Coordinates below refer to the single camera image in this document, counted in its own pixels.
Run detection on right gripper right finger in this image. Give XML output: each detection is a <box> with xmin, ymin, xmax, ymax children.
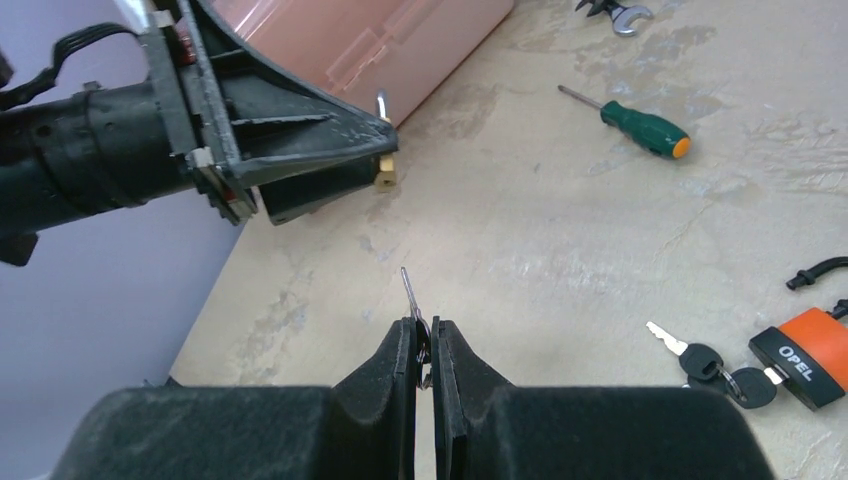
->
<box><xmin>431</xmin><ymin>319</ymin><xmax>773</xmax><ymax>479</ymax></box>

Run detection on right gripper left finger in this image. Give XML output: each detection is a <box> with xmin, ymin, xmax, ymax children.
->
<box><xmin>51</xmin><ymin>318</ymin><xmax>417</xmax><ymax>479</ymax></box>

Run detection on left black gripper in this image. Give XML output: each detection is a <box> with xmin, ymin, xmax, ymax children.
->
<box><xmin>141</xmin><ymin>1</ymin><xmax>398</xmax><ymax>225</ymax></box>

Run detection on small silver key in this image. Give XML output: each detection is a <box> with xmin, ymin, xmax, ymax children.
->
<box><xmin>400</xmin><ymin>266</ymin><xmax>432</xmax><ymax>390</ymax></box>

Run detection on brass padlock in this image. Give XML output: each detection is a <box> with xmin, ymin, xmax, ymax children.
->
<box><xmin>374</xmin><ymin>89</ymin><xmax>397</xmax><ymax>193</ymax></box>

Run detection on black head key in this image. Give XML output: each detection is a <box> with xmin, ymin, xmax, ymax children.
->
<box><xmin>646</xmin><ymin>321</ymin><xmax>784</xmax><ymax>409</ymax></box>

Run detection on orange padlock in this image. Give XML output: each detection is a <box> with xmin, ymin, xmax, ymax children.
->
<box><xmin>748</xmin><ymin>298</ymin><xmax>847</xmax><ymax>411</ymax></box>

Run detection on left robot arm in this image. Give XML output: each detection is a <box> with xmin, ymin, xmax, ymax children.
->
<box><xmin>1</xmin><ymin>1</ymin><xmax>398</xmax><ymax>267</ymax></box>

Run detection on pink plastic toolbox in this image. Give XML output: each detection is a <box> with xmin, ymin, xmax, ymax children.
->
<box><xmin>212</xmin><ymin>0</ymin><xmax>515</xmax><ymax>124</ymax></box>

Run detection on small silver wrench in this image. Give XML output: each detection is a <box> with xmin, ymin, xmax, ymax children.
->
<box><xmin>606</xmin><ymin>1</ymin><xmax>654</xmax><ymax>37</ymax></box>

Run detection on green handled screwdriver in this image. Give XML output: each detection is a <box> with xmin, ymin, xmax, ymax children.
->
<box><xmin>557</xmin><ymin>85</ymin><xmax>692</xmax><ymax>160</ymax></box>

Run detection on blue handled pliers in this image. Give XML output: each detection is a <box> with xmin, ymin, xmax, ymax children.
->
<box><xmin>575</xmin><ymin>0</ymin><xmax>619</xmax><ymax>17</ymax></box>

